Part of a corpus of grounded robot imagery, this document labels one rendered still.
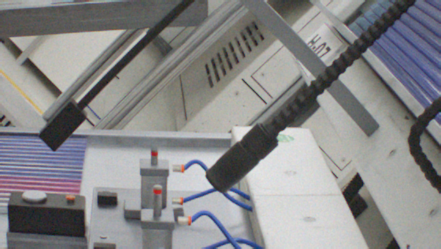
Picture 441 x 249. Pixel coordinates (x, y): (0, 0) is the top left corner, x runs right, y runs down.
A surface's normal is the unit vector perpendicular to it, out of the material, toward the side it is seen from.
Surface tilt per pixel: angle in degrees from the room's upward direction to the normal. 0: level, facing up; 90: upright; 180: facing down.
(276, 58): 90
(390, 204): 90
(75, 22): 90
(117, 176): 43
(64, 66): 90
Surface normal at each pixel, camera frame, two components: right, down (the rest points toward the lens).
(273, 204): 0.05, -0.95
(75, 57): 0.07, 0.29
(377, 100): -0.69, -0.68
